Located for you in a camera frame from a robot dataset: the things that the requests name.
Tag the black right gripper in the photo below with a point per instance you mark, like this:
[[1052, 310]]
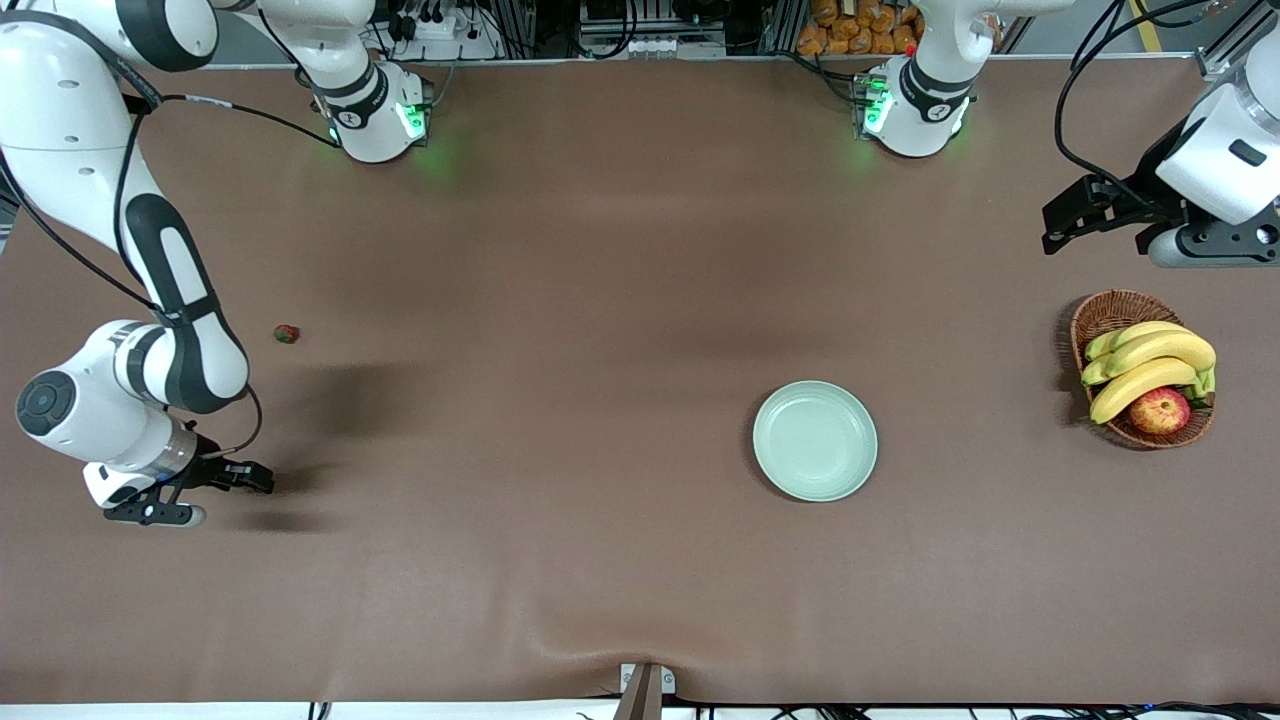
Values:
[[207, 467]]

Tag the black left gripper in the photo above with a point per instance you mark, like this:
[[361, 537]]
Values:
[[1161, 186]]

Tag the red strawberry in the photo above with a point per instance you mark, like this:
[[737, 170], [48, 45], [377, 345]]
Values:
[[287, 334]]

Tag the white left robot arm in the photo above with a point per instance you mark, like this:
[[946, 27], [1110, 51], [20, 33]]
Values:
[[925, 100]]

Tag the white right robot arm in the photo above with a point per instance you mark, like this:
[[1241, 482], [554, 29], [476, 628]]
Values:
[[60, 100]]

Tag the pale green round plate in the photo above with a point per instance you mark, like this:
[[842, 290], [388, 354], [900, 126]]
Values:
[[815, 440]]

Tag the woven wicker basket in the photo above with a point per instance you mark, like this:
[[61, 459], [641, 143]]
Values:
[[1110, 315]]

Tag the greenish yellow banana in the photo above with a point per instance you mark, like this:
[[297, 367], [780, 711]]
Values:
[[1100, 345]]

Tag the red yellow apple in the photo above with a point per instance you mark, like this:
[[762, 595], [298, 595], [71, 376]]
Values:
[[1160, 411]]

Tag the bag of orange buns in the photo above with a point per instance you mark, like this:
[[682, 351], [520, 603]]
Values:
[[850, 35]]

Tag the metal table clamp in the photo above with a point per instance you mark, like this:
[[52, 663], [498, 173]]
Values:
[[645, 700]]

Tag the grey equipment box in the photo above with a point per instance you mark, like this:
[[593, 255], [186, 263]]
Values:
[[650, 45]]

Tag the white power strip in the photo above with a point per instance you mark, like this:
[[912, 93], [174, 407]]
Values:
[[440, 28]]

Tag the aluminium frame rail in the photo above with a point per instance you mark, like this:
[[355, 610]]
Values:
[[1215, 62]]

